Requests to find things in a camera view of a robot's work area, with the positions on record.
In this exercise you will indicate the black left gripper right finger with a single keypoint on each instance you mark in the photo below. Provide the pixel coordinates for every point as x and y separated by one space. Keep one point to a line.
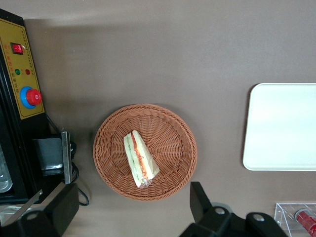
217 222

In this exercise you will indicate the white plastic tray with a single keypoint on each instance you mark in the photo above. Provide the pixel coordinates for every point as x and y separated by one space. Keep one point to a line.
281 128

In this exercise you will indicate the red can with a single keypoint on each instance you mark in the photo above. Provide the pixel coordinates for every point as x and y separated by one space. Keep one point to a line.
306 218

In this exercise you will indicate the silver foil container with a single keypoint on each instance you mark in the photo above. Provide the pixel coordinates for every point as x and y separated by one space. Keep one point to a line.
4 172

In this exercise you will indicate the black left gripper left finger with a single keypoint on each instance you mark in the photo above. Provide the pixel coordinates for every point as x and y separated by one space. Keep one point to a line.
56 212

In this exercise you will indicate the red indicator light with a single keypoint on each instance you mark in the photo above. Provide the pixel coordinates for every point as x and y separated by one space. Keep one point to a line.
27 72

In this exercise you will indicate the red emergency stop button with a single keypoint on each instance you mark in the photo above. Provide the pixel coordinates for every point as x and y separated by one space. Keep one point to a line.
32 96

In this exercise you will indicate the clear acrylic box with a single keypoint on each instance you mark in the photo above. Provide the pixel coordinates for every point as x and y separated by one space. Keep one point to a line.
286 217

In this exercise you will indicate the brown wicker basket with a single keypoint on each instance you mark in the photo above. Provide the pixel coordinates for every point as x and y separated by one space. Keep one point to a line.
170 148

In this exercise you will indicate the plastic sandwich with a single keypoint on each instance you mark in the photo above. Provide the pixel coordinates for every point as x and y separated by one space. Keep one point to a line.
139 158

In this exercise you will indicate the red rocker power switch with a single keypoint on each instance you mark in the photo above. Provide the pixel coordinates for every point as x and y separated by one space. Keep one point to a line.
17 48

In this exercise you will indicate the black sealing machine yellow panel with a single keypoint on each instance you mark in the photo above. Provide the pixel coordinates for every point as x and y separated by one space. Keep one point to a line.
14 138

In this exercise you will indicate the silver metal bracket plate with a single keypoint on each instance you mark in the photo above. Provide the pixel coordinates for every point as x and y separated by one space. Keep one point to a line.
66 158

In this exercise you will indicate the green indicator light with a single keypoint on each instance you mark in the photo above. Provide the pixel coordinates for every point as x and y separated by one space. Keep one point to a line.
17 71

